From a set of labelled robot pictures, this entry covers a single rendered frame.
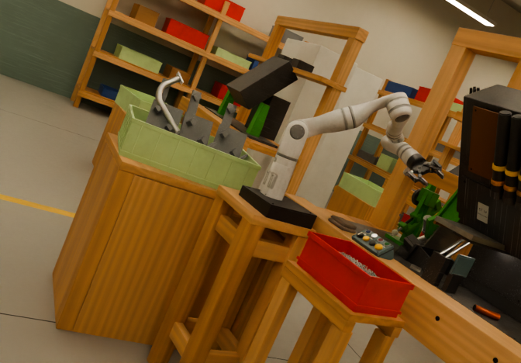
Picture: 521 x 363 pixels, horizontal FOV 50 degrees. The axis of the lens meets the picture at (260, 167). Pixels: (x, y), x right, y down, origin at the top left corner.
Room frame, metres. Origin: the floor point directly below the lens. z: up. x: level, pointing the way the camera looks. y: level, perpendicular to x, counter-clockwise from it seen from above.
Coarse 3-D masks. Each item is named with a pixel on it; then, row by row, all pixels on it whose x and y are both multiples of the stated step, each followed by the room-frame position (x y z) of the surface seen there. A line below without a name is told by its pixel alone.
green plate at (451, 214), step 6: (456, 192) 2.10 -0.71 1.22; (450, 198) 2.10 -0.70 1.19; (456, 198) 2.10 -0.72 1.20; (450, 204) 2.11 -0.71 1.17; (456, 204) 2.09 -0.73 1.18; (444, 210) 2.11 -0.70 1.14; (450, 210) 2.10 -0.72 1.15; (456, 210) 2.08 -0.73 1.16; (444, 216) 2.11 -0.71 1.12; (450, 216) 2.09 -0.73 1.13; (456, 216) 2.07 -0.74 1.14
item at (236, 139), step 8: (232, 104) 2.79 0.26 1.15; (232, 112) 2.77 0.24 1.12; (224, 120) 2.76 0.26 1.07; (224, 128) 2.75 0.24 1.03; (216, 136) 2.73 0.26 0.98; (232, 136) 2.76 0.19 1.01; (240, 136) 2.78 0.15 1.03; (216, 144) 2.73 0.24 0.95; (224, 144) 2.74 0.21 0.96; (232, 144) 2.75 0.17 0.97; (240, 144) 2.77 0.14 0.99; (224, 152) 2.73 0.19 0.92; (240, 152) 2.76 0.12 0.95
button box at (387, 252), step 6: (354, 234) 2.11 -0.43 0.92; (366, 234) 2.10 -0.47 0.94; (354, 240) 2.09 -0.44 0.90; (360, 240) 2.06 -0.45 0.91; (378, 240) 2.05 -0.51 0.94; (384, 240) 2.05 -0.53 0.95; (366, 246) 2.03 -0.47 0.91; (372, 246) 2.03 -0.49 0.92; (384, 246) 2.02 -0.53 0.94; (390, 246) 2.02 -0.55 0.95; (372, 252) 2.00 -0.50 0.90; (378, 252) 1.99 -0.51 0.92; (384, 252) 2.00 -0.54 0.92; (390, 252) 2.02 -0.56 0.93; (390, 258) 2.03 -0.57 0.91
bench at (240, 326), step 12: (348, 216) 2.71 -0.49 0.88; (264, 264) 2.42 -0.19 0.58; (264, 276) 2.43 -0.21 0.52; (252, 288) 2.43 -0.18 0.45; (252, 300) 2.43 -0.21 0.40; (240, 312) 2.43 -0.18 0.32; (240, 324) 2.42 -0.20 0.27; (240, 336) 2.44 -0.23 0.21; (324, 336) 2.80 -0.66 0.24; (312, 360) 2.80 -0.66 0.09
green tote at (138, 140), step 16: (128, 112) 2.59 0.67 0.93; (144, 112) 2.73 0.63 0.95; (128, 128) 2.35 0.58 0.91; (144, 128) 2.34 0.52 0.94; (160, 128) 2.37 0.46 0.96; (128, 144) 2.33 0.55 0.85; (144, 144) 2.35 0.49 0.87; (160, 144) 2.37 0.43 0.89; (176, 144) 2.39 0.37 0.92; (192, 144) 2.41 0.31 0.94; (208, 144) 2.85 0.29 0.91; (144, 160) 2.36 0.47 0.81; (160, 160) 2.38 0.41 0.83; (176, 160) 2.40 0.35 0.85; (192, 160) 2.42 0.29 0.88; (208, 160) 2.45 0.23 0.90; (224, 160) 2.47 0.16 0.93; (240, 160) 2.49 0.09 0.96; (192, 176) 2.43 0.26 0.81; (208, 176) 2.46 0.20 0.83; (224, 176) 2.48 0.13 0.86; (240, 176) 2.50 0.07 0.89
